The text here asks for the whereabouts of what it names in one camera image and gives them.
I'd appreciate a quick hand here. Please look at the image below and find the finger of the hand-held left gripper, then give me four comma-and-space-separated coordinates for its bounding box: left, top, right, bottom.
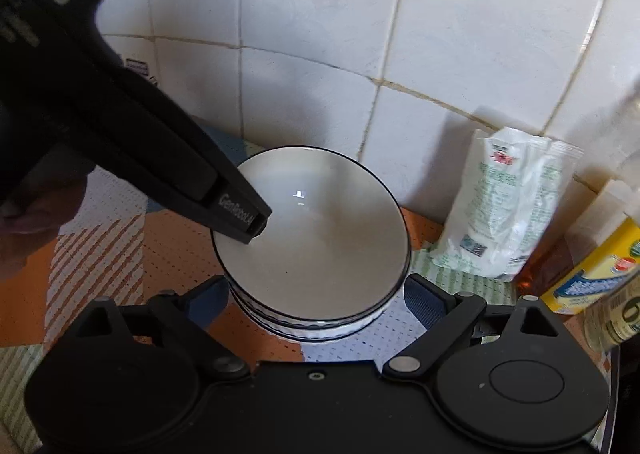
197, 171, 274, 245

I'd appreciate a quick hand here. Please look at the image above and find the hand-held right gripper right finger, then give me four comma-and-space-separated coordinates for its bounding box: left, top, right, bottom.
382, 274, 566, 381

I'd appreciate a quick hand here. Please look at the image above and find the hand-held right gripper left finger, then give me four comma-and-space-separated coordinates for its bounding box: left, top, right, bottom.
65, 275, 252, 381

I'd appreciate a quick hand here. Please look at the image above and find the person's left hand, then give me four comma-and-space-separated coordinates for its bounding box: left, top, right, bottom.
0, 169, 97, 281

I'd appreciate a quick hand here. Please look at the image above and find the white salt bag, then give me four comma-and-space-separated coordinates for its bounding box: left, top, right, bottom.
430, 126, 586, 283

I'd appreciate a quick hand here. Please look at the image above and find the yellow label bottle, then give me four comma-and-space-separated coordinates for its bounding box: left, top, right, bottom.
517, 174, 640, 317

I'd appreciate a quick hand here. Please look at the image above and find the white label vinegar bottle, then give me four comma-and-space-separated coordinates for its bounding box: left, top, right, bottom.
582, 279, 640, 356

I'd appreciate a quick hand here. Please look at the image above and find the wall sticker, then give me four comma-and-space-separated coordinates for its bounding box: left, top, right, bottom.
122, 58, 159, 85

